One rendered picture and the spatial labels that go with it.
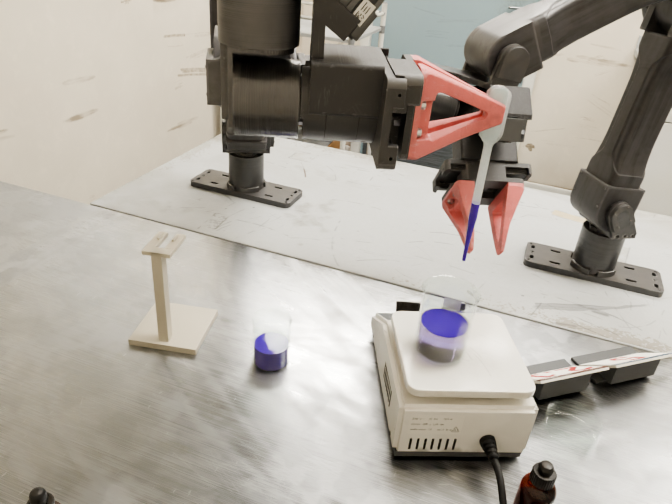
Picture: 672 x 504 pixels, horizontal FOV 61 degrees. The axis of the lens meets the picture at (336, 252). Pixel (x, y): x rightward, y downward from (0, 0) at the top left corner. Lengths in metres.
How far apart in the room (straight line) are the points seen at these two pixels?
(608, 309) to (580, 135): 2.70
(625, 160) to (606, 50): 2.60
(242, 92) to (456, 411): 0.33
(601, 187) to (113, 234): 0.71
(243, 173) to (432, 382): 0.60
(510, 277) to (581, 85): 2.65
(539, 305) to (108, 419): 0.56
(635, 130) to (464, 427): 0.48
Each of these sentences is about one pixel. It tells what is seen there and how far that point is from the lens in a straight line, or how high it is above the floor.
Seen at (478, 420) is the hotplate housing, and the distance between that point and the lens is 0.56.
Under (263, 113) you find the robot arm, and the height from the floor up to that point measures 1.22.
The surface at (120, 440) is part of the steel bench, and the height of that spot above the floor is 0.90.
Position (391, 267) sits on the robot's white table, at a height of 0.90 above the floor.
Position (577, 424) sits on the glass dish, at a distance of 0.68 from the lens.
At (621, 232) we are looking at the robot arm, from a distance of 0.91.
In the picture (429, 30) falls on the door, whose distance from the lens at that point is 3.50.
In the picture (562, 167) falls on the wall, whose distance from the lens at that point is 3.60.
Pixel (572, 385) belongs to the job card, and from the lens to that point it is 0.70.
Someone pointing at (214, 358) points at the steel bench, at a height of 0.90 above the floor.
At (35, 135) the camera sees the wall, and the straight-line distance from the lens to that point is 2.08.
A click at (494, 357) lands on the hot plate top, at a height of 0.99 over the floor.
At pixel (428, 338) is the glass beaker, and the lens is 0.54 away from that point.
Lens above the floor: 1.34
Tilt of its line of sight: 30 degrees down
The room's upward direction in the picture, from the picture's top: 5 degrees clockwise
